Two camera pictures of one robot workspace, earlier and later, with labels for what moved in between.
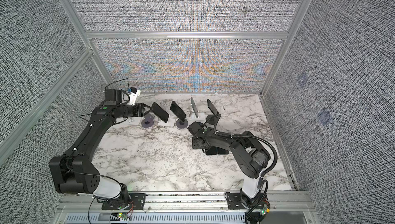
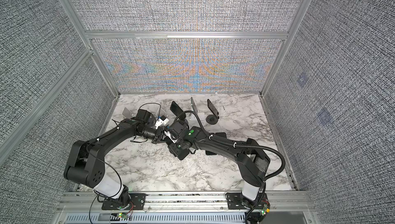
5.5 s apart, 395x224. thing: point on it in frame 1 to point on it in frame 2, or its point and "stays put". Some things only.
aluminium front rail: [282, 207] stays put
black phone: [178, 111] stays put
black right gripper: [194, 144] to [174, 150]
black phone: [212, 150] stays put
